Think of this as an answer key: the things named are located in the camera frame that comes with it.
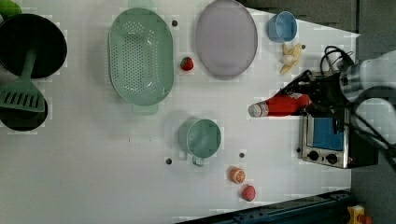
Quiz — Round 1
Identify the red felt strawberry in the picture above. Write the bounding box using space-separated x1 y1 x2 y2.
180 57 194 71

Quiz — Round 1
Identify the green slotted spatula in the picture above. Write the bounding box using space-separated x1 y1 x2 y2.
0 49 45 113

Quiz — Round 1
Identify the lilac oval plate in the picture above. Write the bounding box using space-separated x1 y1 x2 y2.
195 0 258 76

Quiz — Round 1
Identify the black toy oven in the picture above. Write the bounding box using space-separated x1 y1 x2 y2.
300 107 378 169

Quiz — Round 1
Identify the small black pan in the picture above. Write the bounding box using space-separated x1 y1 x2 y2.
0 104 49 132

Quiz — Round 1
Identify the pink felt strawberry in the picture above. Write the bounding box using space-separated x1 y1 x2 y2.
241 185 256 202

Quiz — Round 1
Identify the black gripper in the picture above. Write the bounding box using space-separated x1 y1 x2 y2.
278 70 348 117

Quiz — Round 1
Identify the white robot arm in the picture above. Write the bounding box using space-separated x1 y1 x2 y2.
280 51 395 168

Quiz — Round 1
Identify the green oval colander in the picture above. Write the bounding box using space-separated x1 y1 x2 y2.
107 0 175 116

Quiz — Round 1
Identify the orange slice toy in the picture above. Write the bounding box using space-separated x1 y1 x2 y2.
230 167 246 184

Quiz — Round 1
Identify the blue metal frame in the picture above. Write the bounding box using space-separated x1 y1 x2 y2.
178 190 357 224

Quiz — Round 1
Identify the large black pan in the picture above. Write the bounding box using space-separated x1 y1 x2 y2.
0 14 67 79

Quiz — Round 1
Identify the blue cup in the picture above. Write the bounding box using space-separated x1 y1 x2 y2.
267 11 298 43

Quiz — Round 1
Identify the yellow felt banana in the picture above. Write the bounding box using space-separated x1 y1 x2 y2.
280 43 303 75

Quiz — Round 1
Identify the red felt ketchup bottle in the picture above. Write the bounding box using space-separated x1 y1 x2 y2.
247 93 310 118

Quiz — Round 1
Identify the green mug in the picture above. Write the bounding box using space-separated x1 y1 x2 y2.
177 119 222 167

